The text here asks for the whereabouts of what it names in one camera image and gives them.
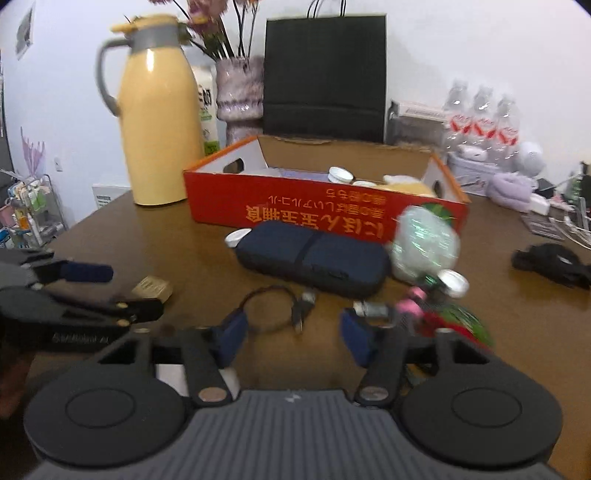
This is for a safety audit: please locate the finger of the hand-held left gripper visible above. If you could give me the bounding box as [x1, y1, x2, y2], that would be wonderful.
[51, 298, 165, 324]
[34, 259, 114, 284]

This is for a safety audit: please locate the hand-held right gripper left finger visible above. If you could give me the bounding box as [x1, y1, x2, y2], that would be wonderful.
[90, 314, 252, 409]

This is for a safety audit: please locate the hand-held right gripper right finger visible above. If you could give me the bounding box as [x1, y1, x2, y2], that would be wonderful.
[339, 308, 491, 409]

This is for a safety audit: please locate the small gold box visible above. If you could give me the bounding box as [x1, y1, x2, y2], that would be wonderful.
[131, 276, 174, 303]

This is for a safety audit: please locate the silver metal connector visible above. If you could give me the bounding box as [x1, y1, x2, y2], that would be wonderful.
[353, 300, 389, 317]

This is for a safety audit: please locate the black short cable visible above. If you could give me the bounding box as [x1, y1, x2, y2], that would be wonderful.
[238, 286, 319, 333]

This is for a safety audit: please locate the small pink item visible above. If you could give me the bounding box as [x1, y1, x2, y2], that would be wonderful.
[399, 286, 428, 319]

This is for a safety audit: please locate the navy zip case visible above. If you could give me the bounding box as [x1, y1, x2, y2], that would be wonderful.
[235, 220, 391, 297]

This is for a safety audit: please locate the white round lid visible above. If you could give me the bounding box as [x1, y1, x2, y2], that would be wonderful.
[436, 270, 470, 298]

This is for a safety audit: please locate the iridescent ball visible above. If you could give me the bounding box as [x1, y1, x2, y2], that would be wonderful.
[388, 205, 462, 284]

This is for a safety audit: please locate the red cardboard box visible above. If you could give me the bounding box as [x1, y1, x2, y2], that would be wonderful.
[183, 135, 471, 243]

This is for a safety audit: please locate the yellow plush toy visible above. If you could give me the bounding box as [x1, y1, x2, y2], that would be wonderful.
[383, 174, 437, 198]

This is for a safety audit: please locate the purple knitted cloth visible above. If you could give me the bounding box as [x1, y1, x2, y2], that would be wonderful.
[277, 168, 328, 182]

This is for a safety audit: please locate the purple dried flower bunch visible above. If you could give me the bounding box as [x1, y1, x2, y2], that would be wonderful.
[20, 127, 47, 178]

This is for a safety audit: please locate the yellow thermos jug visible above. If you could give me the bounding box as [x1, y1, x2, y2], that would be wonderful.
[95, 14, 206, 206]

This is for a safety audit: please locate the white green milk carton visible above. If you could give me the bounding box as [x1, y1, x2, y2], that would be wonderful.
[191, 65, 221, 158]

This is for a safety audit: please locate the silver tin box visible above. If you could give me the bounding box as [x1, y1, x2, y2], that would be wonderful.
[447, 152, 497, 197]

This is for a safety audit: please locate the black cloth pouch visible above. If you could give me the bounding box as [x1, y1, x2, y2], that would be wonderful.
[512, 243, 591, 291]

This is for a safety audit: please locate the purple rolled towel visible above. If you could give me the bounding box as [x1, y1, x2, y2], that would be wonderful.
[487, 172, 536, 213]

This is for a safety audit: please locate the clear plastic container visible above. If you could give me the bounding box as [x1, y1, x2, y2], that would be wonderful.
[387, 99, 446, 147]

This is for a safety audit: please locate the purple white vase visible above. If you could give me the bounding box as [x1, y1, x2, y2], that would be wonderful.
[215, 56, 265, 146]

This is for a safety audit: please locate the white flat box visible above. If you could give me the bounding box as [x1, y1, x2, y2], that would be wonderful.
[397, 100, 448, 121]

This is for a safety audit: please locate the white round speaker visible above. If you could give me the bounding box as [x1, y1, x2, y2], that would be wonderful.
[515, 141, 546, 178]

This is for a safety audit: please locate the black paper bag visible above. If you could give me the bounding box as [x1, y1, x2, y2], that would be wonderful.
[262, 0, 387, 144]

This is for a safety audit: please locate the dried rose bouquet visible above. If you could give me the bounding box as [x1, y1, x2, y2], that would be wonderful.
[148, 0, 264, 61]

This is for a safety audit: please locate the wire storage rack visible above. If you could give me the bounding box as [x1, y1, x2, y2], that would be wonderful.
[0, 171, 68, 250]

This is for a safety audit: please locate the white cable tangle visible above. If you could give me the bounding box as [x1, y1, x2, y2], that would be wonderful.
[547, 194, 591, 247]

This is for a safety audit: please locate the wall picture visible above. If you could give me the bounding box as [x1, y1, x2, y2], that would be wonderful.
[16, 2, 37, 61]

